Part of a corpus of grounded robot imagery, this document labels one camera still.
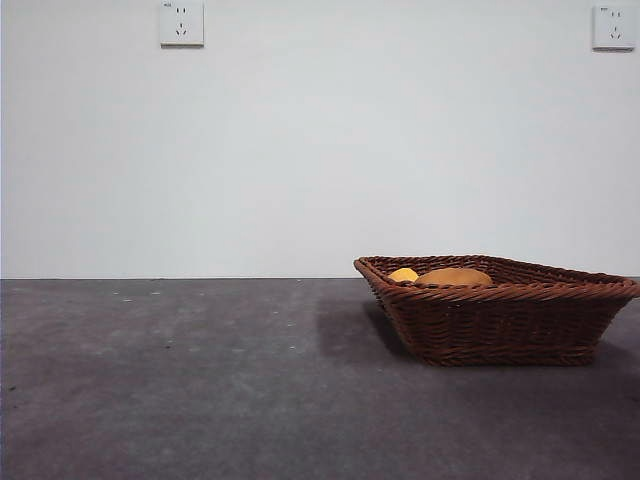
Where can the yellow corn cob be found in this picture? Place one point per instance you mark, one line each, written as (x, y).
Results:
(402, 275)

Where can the brown potato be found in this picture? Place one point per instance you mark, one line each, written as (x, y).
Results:
(455, 277)

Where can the brown wicker basket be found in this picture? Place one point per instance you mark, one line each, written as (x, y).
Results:
(500, 325)

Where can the white wall socket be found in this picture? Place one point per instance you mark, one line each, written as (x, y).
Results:
(610, 29)
(182, 25)

